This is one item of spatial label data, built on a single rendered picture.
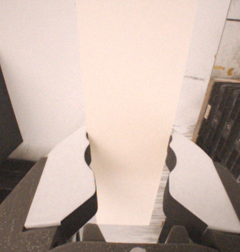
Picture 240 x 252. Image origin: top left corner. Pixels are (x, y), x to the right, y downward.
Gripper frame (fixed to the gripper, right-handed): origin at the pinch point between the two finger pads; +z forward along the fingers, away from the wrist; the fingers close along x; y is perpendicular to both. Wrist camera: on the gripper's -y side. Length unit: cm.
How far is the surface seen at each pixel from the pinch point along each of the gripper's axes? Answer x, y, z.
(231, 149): 57, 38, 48
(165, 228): 56, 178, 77
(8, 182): -32.0, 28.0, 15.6
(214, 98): 57, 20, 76
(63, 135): -18.1, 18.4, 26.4
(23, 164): -32.5, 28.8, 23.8
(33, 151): -29.5, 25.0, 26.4
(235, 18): 69, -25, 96
